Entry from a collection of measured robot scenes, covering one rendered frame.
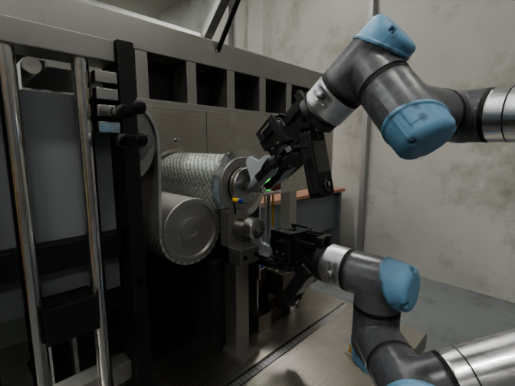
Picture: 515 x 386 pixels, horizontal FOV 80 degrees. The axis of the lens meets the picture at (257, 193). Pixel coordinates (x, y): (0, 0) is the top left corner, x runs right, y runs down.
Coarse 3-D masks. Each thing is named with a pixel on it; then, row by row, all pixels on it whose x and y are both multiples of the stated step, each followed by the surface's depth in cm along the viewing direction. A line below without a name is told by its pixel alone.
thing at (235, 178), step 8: (240, 168) 61; (232, 176) 61; (240, 176) 61; (248, 176) 62; (232, 184) 60; (240, 184) 61; (248, 184) 62; (232, 192) 60; (240, 192) 61; (248, 192) 63; (256, 192) 64; (248, 200) 63
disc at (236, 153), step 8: (232, 152) 61; (240, 152) 63; (248, 152) 64; (224, 160) 60; (216, 168) 59; (216, 176) 59; (216, 184) 59; (264, 184) 69; (216, 192) 59; (216, 200) 59; (224, 208) 61; (256, 208) 68
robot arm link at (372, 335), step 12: (360, 312) 50; (360, 324) 50; (372, 324) 49; (384, 324) 48; (396, 324) 49; (360, 336) 49; (372, 336) 47; (384, 336) 46; (396, 336) 46; (360, 348) 48; (372, 348) 45; (360, 360) 51
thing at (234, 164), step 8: (232, 160) 61; (240, 160) 62; (224, 168) 60; (232, 168) 61; (224, 176) 60; (224, 184) 60; (224, 192) 60; (224, 200) 60; (256, 200) 67; (248, 208) 65
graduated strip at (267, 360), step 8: (344, 304) 84; (328, 312) 80; (336, 312) 80; (320, 320) 76; (328, 320) 76; (312, 328) 73; (296, 336) 70; (304, 336) 70; (288, 344) 67; (296, 344) 67; (272, 352) 64; (280, 352) 64; (264, 360) 62; (272, 360) 62; (248, 368) 60; (256, 368) 60; (240, 376) 58; (248, 376) 58; (232, 384) 56; (240, 384) 56
